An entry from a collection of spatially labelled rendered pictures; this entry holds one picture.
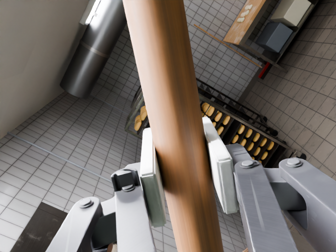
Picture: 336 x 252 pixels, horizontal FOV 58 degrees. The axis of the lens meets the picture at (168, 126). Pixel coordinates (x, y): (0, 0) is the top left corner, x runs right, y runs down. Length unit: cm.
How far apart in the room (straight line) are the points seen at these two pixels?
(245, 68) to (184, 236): 527
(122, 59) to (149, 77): 505
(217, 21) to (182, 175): 511
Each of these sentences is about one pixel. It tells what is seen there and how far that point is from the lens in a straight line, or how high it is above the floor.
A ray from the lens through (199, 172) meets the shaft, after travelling 17.
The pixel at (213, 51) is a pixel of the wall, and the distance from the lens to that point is 526.
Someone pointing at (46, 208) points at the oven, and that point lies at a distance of 211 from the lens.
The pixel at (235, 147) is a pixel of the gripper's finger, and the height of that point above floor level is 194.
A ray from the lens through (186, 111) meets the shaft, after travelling 16.
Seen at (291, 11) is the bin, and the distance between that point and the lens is 486.
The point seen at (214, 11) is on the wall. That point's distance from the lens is 525.
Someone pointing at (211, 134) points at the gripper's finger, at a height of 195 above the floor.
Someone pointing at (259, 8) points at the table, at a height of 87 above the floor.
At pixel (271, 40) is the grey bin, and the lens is 477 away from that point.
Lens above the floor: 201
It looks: 11 degrees down
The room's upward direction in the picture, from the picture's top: 62 degrees counter-clockwise
